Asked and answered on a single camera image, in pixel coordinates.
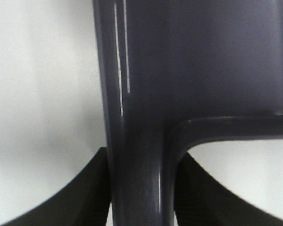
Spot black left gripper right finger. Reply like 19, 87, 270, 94
174, 153, 283, 226

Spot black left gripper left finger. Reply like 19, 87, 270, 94
6, 147, 111, 226

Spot purple plastic dustpan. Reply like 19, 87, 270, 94
93, 0, 283, 226

